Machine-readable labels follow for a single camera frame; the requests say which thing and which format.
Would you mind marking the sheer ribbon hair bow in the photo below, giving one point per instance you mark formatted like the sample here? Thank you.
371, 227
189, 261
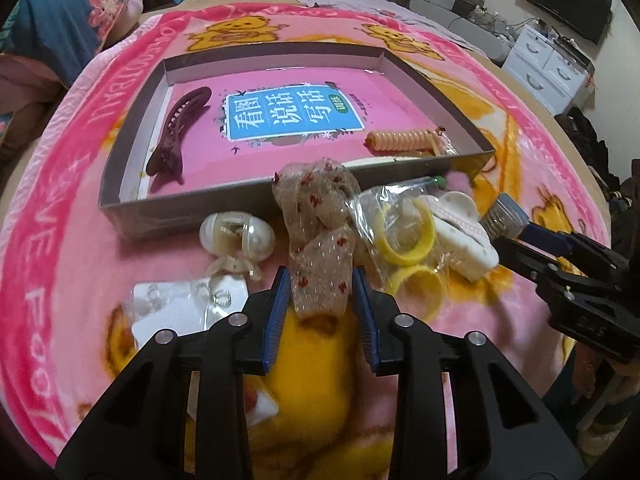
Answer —
320, 240

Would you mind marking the pearl hair claw clip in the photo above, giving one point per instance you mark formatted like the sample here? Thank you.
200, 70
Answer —
220, 232

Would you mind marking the white drawer cabinet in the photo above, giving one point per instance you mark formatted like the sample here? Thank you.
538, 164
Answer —
545, 70

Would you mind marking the pink printed bear blanket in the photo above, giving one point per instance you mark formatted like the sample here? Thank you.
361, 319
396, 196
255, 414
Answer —
75, 210

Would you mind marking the grey cardboard box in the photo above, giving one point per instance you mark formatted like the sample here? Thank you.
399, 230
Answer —
190, 217

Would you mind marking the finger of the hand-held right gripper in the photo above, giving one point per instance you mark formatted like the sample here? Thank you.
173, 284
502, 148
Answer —
525, 260
545, 237

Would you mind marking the yellow bangle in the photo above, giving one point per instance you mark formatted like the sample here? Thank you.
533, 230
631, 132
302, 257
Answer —
400, 256
425, 285

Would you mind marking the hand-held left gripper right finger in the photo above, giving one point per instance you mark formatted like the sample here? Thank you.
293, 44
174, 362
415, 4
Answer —
364, 310

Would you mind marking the maroon hair claw clip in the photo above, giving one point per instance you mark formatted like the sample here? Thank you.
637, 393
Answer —
177, 130

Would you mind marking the grey sofa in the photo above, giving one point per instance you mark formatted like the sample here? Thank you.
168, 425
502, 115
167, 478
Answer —
460, 25

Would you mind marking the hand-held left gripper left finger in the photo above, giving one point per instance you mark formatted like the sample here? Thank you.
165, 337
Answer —
279, 310

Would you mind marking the white hair claw clip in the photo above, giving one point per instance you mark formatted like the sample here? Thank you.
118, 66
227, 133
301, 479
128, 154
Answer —
465, 250

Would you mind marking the blue floral quilt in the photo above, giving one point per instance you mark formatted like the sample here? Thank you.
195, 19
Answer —
55, 15

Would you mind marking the pink plush hair accessory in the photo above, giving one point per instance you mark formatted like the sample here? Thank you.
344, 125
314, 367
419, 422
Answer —
457, 180

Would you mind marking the dark clothing pile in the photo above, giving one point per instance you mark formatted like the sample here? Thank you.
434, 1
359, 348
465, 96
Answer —
585, 135

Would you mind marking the clear plastic bag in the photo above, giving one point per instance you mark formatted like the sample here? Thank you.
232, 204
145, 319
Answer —
367, 210

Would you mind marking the plain white card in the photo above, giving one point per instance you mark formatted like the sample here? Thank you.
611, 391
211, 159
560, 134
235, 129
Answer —
261, 405

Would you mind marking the pink book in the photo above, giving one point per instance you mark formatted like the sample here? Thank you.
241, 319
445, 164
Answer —
310, 85

